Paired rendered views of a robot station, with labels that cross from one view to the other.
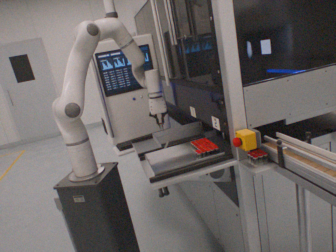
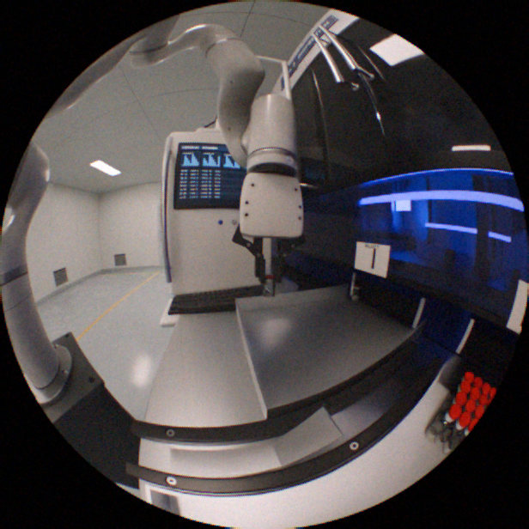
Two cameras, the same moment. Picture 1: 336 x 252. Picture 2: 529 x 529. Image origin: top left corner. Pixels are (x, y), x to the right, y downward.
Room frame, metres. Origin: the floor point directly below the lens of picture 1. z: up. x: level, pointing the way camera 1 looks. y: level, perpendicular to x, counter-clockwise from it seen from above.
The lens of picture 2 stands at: (1.36, 0.11, 1.06)
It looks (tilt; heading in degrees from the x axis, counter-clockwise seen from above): 12 degrees down; 358
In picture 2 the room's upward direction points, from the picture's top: straight up
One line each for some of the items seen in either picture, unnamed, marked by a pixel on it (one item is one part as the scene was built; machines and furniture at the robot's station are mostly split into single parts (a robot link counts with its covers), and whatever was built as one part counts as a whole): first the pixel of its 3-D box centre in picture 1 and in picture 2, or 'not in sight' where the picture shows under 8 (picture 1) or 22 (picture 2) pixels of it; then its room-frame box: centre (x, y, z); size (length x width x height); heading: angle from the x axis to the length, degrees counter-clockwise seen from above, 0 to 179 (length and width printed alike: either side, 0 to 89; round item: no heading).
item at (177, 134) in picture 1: (182, 134); (331, 321); (1.60, -0.03, 0.90); 0.34 x 0.26 x 0.04; 104
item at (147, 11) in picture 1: (154, 40); not in sight; (2.34, 0.05, 1.51); 0.49 x 0.01 x 0.59; 14
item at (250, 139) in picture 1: (247, 139); not in sight; (1.06, -0.28, 1.00); 0.08 x 0.07 x 0.07; 104
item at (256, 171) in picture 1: (261, 164); not in sight; (1.05, -0.33, 0.87); 0.14 x 0.13 x 0.02; 104
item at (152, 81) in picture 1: (152, 80); (271, 131); (1.62, 0.09, 1.25); 0.09 x 0.08 x 0.13; 34
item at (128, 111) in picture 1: (128, 87); (217, 206); (2.11, 0.31, 1.19); 0.50 x 0.19 x 0.78; 111
